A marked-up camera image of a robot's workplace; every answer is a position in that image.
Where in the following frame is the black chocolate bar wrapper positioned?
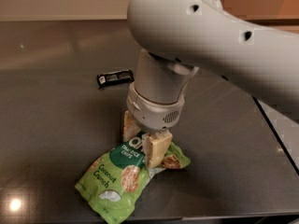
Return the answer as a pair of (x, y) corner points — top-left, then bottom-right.
(96, 70), (135, 89)

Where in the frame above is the grey side table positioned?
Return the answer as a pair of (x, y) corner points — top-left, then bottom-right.
(254, 98), (299, 174)

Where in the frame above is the green rice chip bag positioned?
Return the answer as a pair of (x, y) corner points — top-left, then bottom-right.
(75, 133), (191, 224)

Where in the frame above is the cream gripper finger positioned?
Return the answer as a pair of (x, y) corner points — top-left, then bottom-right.
(123, 111), (141, 142)
(142, 130), (173, 168)

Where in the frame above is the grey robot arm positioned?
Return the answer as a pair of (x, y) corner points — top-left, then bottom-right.
(127, 0), (299, 131)

